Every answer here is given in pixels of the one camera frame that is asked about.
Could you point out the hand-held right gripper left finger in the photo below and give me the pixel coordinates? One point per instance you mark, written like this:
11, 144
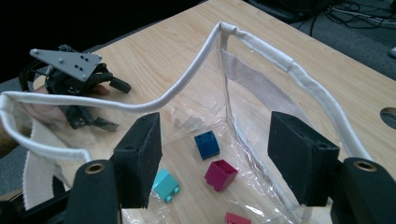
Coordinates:
138, 161

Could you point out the magenta toy block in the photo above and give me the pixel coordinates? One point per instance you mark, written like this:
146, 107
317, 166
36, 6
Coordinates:
220, 174

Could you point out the round grey table grommet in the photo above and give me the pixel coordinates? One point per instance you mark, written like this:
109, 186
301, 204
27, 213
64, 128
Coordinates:
389, 117

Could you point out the red toy block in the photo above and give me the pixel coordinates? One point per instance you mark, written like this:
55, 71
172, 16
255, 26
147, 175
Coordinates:
236, 219

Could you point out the small dark blue toy block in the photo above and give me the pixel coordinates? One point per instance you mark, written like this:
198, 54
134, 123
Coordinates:
207, 145

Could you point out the turquoise toy block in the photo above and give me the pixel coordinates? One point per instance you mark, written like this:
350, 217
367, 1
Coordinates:
165, 184

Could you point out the transparent bag with white trim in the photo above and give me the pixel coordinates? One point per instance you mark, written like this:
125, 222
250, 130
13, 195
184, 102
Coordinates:
37, 168

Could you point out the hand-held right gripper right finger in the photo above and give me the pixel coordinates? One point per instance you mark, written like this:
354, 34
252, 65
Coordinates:
300, 158

